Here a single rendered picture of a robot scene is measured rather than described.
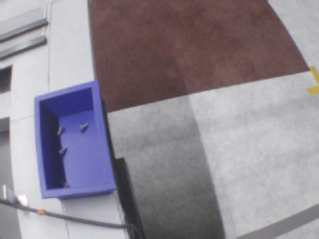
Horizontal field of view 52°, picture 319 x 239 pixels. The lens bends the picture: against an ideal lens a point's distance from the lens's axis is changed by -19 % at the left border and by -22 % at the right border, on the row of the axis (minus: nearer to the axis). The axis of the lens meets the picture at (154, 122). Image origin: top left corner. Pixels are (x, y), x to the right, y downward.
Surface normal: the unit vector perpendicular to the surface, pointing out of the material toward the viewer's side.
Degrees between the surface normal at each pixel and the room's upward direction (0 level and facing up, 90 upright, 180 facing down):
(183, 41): 0
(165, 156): 0
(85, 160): 0
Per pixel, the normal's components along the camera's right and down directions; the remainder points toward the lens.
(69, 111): 0.19, 0.80
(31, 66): -0.06, -0.49
